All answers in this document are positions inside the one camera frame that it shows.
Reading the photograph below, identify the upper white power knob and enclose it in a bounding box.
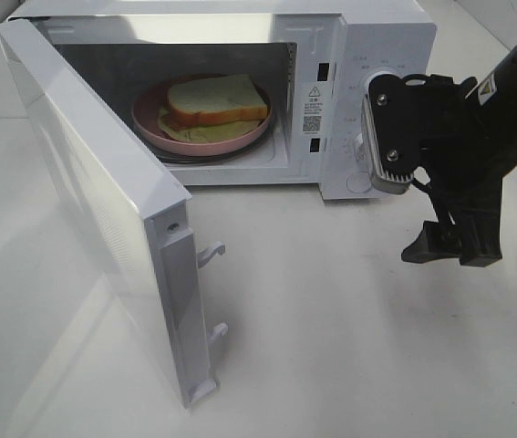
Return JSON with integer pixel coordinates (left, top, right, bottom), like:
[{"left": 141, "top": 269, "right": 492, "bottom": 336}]
[{"left": 360, "top": 66, "right": 401, "bottom": 90}]

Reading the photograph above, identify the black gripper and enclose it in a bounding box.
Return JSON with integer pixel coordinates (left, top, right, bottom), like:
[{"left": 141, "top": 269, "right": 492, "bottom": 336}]
[{"left": 401, "top": 75, "right": 502, "bottom": 267}]

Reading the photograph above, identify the white microwave oven body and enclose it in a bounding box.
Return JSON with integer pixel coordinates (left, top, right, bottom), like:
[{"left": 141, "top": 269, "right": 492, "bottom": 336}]
[{"left": 2, "top": 1, "right": 436, "bottom": 201}]

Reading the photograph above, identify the white timer knob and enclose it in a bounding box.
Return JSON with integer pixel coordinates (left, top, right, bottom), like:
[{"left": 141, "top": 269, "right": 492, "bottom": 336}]
[{"left": 353, "top": 133, "right": 366, "bottom": 162}]

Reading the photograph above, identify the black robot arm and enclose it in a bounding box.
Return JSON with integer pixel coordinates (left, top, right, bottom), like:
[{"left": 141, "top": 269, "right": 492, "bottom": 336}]
[{"left": 401, "top": 45, "right": 517, "bottom": 267}]

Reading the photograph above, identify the round white door button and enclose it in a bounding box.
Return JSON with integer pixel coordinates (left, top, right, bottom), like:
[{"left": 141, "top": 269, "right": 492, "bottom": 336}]
[{"left": 346, "top": 172, "right": 372, "bottom": 194}]

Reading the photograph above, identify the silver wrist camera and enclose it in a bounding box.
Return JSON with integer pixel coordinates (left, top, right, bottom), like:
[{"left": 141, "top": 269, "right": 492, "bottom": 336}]
[{"left": 362, "top": 72, "right": 428, "bottom": 195}]

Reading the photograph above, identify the white microwave door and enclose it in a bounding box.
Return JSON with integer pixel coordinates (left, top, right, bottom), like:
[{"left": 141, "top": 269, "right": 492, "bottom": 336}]
[{"left": 0, "top": 19, "right": 227, "bottom": 405}]

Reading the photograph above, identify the pink round plate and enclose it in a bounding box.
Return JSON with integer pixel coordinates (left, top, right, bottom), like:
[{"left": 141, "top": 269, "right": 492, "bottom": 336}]
[{"left": 131, "top": 74, "right": 273, "bottom": 141}]

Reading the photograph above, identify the sandwich with lettuce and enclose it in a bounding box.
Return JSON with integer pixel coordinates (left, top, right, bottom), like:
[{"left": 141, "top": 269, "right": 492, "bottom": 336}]
[{"left": 157, "top": 74, "right": 269, "bottom": 144}]

